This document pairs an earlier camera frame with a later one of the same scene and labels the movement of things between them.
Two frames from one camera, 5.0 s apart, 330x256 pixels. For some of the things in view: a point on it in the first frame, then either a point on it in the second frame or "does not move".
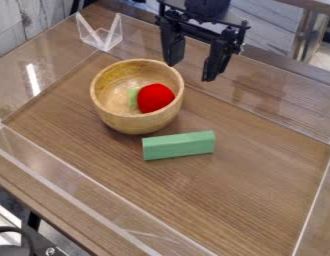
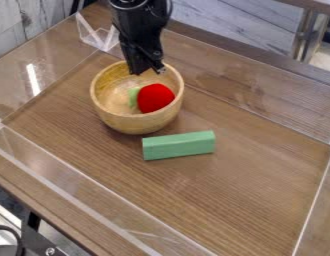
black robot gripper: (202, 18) -> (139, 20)
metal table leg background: (312, 31) does not move
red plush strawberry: (150, 97) does not move
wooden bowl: (110, 85) does not move
